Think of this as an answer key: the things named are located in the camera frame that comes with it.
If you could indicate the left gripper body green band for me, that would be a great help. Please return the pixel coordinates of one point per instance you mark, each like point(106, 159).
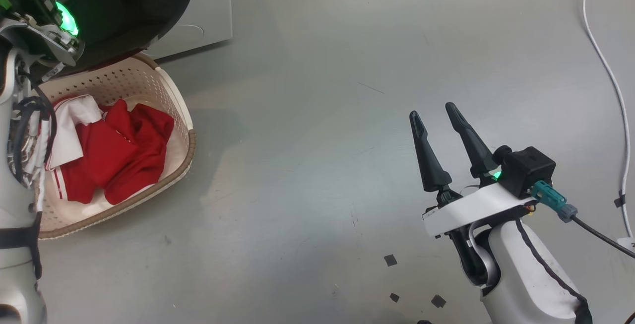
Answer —
point(44, 31)

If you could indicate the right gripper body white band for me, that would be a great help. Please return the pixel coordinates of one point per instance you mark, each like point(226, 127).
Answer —
point(471, 210)

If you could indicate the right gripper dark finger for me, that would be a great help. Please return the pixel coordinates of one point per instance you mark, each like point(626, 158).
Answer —
point(474, 145)
point(431, 165)

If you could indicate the glass washing machine door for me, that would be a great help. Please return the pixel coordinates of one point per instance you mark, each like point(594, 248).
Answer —
point(139, 6)

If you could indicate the red and white garment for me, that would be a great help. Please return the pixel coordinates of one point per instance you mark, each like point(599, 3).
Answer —
point(129, 155)

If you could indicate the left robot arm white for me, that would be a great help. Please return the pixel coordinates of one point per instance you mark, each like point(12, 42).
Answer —
point(15, 225)

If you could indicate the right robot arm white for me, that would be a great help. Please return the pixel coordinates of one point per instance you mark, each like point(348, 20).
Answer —
point(526, 274)

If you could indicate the cream perforated laundry basket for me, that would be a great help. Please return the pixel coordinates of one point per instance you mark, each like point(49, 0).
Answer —
point(173, 96)

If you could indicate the white washing machine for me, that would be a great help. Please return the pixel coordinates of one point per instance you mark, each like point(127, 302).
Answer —
point(208, 11)

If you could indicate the small black tape square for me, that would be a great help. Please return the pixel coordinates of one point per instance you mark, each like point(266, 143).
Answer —
point(394, 297)
point(438, 301)
point(390, 260)

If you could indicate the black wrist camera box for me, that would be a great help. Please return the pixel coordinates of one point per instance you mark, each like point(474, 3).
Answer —
point(528, 167)

